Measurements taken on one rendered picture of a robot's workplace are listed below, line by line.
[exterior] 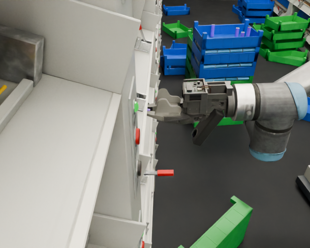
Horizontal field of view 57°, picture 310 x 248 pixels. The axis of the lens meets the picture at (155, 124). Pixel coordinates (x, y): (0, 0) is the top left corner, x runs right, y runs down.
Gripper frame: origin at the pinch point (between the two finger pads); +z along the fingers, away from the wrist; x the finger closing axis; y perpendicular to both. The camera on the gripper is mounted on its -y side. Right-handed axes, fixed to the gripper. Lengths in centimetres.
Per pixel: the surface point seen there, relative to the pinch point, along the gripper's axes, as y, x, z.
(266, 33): -48, -186, -89
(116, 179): 22.1, 42.9, -0.6
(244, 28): -13, -98, -47
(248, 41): -13, -79, -45
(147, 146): -7.8, 4.2, 0.8
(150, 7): 18.4, -27.1, -0.4
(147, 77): 11.4, 3.2, -0.5
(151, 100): -7.8, -18.3, 0.7
